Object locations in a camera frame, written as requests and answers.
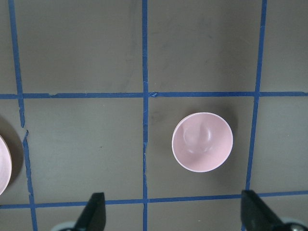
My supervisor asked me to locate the pink plate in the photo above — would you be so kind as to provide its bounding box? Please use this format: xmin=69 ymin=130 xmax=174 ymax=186
xmin=0 ymin=137 xmax=12 ymax=194

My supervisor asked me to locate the pink bowl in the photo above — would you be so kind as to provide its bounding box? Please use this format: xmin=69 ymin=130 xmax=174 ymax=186
xmin=171 ymin=112 xmax=233 ymax=173

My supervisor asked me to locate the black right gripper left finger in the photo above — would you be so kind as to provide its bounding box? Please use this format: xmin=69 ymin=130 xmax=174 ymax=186
xmin=72 ymin=192 xmax=106 ymax=231

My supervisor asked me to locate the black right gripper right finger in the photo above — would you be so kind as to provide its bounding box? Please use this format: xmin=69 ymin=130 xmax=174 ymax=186
xmin=241 ymin=190 xmax=296 ymax=231

